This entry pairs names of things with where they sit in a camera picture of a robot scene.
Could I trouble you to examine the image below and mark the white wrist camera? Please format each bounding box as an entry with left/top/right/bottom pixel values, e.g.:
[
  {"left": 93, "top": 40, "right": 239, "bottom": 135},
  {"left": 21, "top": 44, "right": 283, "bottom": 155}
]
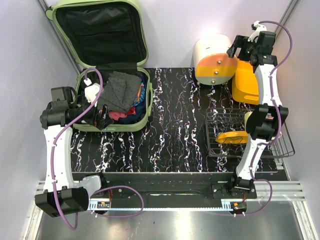
[
  {"left": 248, "top": 20, "right": 267, "bottom": 42},
  {"left": 83, "top": 78, "right": 100, "bottom": 104}
]

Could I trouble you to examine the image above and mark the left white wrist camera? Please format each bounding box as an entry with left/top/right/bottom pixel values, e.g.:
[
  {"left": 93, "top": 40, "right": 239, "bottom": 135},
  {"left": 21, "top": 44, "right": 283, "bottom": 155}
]
[{"left": 83, "top": 78, "right": 100, "bottom": 104}]

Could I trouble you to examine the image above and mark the orange plastic basket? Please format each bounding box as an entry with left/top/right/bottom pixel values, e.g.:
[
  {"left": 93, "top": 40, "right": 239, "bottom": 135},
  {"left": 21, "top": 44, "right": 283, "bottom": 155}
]
[{"left": 231, "top": 60, "right": 259, "bottom": 105}]

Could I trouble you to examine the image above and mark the red garment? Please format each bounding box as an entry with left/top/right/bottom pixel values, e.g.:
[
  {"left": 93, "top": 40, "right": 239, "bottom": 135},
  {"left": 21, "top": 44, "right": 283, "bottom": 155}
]
[{"left": 108, "top": 106, "right": 137, "bottom": 124}]

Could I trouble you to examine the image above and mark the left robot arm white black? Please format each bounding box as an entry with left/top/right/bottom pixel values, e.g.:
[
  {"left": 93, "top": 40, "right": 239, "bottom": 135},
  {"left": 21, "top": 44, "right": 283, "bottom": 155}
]
[{"left": 35, "top": 86, "right": 108, "bottom": 218}]

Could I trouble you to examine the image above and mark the black wire rack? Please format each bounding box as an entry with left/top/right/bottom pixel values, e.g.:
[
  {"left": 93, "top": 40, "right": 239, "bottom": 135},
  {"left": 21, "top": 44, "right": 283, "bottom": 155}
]
[{"left": 205, "top": 107, "right": 296, "bottom": 160}]

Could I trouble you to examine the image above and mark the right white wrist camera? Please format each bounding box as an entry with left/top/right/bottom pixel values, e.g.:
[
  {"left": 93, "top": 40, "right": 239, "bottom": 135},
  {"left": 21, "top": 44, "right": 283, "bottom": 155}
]
[{"left": 248, "top": 20, "right": 267, "bottom": 42}]

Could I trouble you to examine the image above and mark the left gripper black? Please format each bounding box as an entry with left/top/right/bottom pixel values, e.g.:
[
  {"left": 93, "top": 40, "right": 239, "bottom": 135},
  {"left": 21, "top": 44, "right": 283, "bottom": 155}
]
[{"left": 70, "top": 91, "right": 113, "bottom": 130}]

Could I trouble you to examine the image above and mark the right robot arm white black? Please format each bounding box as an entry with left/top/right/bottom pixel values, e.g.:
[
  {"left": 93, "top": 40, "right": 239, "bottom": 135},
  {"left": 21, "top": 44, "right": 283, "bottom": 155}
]
[{"left": 225, "top": 30, "right": 289, "bottom": 199}]

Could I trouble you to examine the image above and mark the green hard-shell suitcase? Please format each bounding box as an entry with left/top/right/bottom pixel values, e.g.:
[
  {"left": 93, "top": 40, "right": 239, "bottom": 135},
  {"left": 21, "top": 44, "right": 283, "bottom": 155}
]
[{"left": 45, "top": 0, "right": 153, "bottom": 132}]

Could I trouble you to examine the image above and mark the white cylindrical drawer cabinet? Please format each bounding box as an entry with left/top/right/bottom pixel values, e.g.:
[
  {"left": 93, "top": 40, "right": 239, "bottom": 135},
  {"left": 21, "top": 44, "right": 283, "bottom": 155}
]
[{"left": 192, "top": 33, "right": 238, "bottom": 86}]

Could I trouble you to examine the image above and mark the blue orange patterned garment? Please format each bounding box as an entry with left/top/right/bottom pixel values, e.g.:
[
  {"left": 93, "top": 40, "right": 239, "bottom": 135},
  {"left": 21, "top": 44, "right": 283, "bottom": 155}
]
[{"left": 131, "top": 77, "right": 147, "bottom": 107}]

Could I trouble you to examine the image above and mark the grey dotted cloth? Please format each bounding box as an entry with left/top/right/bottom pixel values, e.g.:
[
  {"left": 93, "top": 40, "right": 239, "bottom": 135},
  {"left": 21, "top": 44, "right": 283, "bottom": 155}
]
[{"left": 97, "top": 71, "right": 143, "bottom": 113}]

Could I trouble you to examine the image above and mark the yellow plate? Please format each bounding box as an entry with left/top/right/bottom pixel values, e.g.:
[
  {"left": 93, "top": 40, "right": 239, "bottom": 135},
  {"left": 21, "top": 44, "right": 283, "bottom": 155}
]
[{"left": 215, "top": 130, "right": 248, "bottom": 145}]

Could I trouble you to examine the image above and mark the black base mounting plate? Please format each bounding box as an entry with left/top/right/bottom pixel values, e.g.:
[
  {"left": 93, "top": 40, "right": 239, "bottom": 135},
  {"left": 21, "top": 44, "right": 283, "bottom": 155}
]
[{"left": 103, "top": 172, "right": 257, "bottom": 200}]

